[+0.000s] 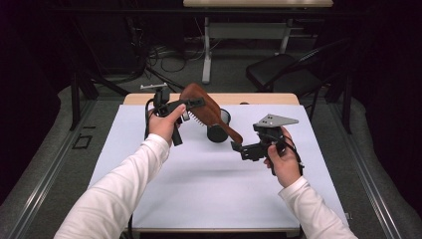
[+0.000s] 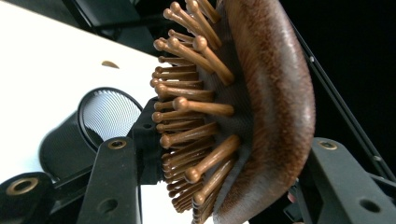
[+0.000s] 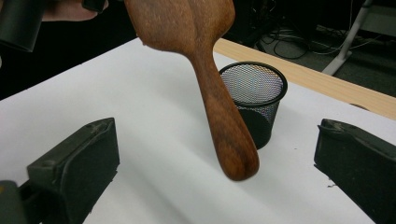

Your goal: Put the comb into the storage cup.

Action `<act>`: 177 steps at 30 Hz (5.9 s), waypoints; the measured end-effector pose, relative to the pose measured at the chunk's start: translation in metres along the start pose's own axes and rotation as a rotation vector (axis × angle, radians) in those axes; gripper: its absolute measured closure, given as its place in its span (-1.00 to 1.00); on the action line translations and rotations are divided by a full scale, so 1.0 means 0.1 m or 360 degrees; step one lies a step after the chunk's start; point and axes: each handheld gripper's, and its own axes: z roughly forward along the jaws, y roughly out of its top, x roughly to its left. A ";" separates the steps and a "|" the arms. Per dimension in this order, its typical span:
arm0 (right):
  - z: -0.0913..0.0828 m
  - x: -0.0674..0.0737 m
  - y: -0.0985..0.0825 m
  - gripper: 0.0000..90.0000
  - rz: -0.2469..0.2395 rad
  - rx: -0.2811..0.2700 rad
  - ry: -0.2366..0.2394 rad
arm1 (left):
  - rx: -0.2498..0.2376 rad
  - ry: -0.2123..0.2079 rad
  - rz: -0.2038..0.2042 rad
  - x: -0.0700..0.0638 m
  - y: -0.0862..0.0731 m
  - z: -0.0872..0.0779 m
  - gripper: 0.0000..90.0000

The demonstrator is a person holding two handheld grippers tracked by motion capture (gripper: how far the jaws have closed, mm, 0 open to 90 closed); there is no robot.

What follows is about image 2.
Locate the brown wooden hairbrush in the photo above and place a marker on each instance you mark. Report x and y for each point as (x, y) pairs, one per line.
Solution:
(274, 109)

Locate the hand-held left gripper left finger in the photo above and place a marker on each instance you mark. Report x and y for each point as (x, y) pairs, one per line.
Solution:
(112, 174)

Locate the black metal stand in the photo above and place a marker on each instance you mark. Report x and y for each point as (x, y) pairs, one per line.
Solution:
(342, 106)

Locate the black mesh pen cup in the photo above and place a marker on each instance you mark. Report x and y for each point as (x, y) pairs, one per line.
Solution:
(62, 146)

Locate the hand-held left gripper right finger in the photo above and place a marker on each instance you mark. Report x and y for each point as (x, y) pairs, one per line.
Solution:
(342, 193)

